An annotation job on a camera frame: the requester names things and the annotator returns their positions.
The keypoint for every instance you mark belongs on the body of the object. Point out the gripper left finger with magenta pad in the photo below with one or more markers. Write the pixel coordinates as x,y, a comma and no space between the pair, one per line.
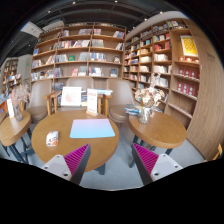
70,167

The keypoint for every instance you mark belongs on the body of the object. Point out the yellow poster on shelf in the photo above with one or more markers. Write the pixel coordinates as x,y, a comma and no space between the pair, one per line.
188,46

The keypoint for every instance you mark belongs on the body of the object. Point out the white card on left table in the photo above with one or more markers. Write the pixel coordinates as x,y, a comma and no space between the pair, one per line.
10,108

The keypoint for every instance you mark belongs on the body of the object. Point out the round wooden left table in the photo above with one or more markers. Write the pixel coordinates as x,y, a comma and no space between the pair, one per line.
12,130

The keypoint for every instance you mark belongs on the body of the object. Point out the glass vase with dried flowers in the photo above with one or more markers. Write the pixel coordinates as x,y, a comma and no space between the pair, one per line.
149,98

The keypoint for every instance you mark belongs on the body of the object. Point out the stack of books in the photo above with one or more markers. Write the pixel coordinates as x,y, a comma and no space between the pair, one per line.
131,109

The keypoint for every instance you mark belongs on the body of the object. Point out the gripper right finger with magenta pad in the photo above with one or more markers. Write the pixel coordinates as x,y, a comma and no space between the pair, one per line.
152,166

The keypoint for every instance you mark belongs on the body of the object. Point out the round wooden table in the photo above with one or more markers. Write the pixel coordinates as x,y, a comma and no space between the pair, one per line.
102,149
12,130
162,131

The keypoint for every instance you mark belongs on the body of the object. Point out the beige chair left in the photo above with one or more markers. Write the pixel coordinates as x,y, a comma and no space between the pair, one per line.
38,104

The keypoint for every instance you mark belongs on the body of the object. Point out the patterned white computer mouse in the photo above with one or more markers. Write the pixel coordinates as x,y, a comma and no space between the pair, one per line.
52,138

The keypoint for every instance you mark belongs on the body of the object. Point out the round wooden centre table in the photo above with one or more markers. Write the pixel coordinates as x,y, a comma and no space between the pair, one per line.
102,149

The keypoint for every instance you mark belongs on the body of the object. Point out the small wooden back table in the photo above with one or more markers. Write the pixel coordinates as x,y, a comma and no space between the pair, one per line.
103,97

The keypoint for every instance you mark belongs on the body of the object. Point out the white standing sign card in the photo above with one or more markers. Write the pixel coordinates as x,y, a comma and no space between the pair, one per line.
92,99

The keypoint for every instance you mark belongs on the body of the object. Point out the wooden bookshelf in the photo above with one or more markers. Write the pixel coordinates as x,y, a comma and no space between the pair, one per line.
80,49
193,86

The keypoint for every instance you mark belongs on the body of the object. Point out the round wooden right table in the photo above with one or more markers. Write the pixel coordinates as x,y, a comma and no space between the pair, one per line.
162,131

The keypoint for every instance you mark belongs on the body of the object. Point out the wooden back bookshelf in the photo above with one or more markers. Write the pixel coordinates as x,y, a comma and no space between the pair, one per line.
80,49

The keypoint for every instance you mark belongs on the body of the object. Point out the beige chair right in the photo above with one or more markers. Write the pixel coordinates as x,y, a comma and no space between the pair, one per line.
121,96

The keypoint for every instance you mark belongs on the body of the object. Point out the left vase with dried flowers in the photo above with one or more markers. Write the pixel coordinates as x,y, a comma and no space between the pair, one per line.
19,94

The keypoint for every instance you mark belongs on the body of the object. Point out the wooden right bookshelf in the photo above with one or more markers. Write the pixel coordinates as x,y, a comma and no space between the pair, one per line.
193,86

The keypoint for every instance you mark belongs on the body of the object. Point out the beige chair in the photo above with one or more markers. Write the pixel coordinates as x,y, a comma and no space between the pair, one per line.
38,104
121,96
81,81

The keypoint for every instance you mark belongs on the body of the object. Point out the white framed picture board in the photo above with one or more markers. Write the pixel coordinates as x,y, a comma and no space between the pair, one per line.
71,96

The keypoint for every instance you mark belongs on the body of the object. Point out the beige chair centre back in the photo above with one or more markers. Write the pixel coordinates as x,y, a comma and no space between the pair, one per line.
81,81

